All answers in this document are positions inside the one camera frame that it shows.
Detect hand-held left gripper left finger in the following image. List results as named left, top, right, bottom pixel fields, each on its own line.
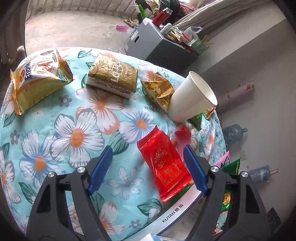
left=26, top=146, right=113, bottom=241

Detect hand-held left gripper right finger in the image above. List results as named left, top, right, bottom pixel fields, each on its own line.
left=183, top=145, right=270, bottom=241

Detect pink snack bag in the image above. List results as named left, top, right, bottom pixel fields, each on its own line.
left=213, top=151, right=232, bottom=168

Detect red foil packet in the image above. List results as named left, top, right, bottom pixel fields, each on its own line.
left=136, top=125, right=194, bottom=202

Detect white grey box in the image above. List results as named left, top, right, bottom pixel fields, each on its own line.
left=147, top=185, right=209, bottom=241

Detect small red wrapper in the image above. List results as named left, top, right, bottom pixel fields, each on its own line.
left=174, top=126, right=191, bottom=154

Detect small green packet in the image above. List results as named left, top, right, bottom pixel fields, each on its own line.
left=187, top=113, right=203, bottom=131

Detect floral turquoise blanket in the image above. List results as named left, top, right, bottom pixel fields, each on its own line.
left=0, top=46, right=227, bottom=241

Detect large clear water jug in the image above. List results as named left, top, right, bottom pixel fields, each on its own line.
left=223, top=124, right=248, bottom=145

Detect clear plastic bottle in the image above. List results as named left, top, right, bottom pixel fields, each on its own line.
left=248, top=165, right=278, bottom=184

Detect white paper cup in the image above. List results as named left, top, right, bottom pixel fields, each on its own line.
left=168, top=71, right=218, bottom=123

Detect blue white box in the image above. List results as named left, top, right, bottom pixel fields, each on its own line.
left=141, top=233, right=176, bottom=241

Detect rolled floral paper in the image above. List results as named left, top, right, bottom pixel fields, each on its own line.
left=216, top=83, right=256, bottom=112

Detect gold snack packet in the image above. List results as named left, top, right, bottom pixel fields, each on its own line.
left=141, top=72, right=175, bottom=113

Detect gold carton box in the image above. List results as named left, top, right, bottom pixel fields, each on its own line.
left=86, top=53, right=139, bottom=100

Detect yellow white snack packet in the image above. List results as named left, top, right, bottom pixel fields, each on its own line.
left=10, top=48, right=74, bottom=116

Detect green plastic basket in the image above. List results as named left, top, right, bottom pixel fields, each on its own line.
left=189, top=35, right=210, bottom=56

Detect wooden chopsticks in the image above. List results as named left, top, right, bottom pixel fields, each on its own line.
left=200, top=35, right=215, bottom=47

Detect clutter of small items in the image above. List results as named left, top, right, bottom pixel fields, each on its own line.
left=159, top=23, right=197, bottom=50

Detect white plastic jug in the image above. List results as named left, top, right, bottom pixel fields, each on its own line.
left=184, top=26, right=203, bottom=38

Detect beige curtain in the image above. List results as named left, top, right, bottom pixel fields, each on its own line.
left=172, top=0, right=273, bottom=29

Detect red thermos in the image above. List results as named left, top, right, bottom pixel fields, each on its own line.
left=151, top=8, right=173, bottom=25

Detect green plastic item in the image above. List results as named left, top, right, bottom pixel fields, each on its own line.
left=136, top=5, right=149, bottom=19

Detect metal window railing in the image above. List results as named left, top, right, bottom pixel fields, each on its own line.
left=28, top=0, right=139, bottom=18

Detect dark clothing pile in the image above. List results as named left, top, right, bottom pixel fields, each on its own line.
left=135, top=0, right=181, bottom=12

